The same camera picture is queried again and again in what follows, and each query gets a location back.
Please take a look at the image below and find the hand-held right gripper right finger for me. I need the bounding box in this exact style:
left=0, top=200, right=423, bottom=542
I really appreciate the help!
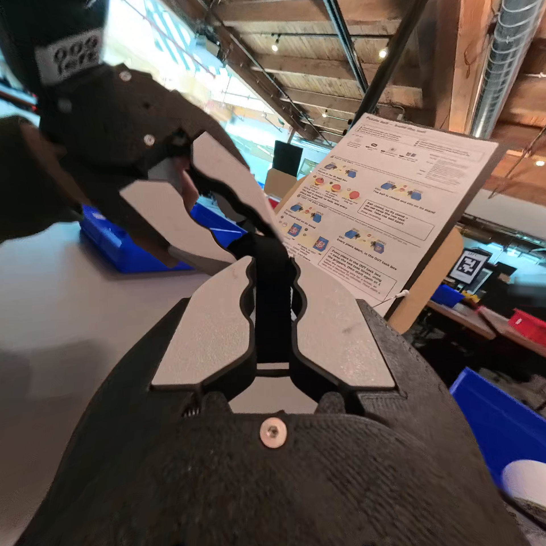
left=291, top=258, right=398, bottom=404

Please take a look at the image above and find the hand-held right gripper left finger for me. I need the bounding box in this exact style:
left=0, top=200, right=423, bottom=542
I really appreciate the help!
left=150, top=255, right=258, bottom=402

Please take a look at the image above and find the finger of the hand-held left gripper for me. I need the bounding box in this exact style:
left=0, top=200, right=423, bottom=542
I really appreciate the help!
left=119, top=179, right=239, bottom=277
left=189, top=131, right=286, bottom=245

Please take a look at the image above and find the black strap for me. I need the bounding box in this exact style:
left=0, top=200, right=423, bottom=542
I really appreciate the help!
left=226, top=232, right=299, bottom=363

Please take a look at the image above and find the tan and black box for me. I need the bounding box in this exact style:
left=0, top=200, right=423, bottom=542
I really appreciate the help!
left=264, top=140, right=304, bottom=201

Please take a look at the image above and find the large blue bin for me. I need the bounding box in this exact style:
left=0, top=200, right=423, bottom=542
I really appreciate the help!
left=449, top=367, right=546, bottom=489
left=80, top=204, right=249, bottom=274

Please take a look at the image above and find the wooden sheet stand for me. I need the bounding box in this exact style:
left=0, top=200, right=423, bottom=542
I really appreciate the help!
left=386, top=228, right=465, bottom=334

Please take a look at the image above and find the small blue parts bin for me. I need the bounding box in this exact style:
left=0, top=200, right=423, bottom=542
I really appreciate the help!
left=430, top=283, right=465, bottom=306

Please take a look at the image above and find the wooden workbench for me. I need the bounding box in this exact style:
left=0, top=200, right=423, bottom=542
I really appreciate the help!
left=427, top=299, right=546, bottom=358

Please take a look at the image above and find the black and white marker tag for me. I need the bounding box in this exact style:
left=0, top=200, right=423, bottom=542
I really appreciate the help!
left=451, top=249, right=492, bottom=286

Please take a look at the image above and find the printed instruction sheet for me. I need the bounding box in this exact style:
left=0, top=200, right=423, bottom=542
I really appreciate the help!
left=273, top=112, right=500, bottom=304

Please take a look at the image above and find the red bin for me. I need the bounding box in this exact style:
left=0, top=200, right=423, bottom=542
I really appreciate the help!
left=507, top=308, right=546, bottom=347

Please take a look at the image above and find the black pole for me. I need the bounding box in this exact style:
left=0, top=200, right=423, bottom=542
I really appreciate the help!
left=362, top=0, right=429, bottom=125

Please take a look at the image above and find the silver ventilation duct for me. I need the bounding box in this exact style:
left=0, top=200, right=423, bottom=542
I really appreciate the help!
left=470, top=0, right=543, bottom=140

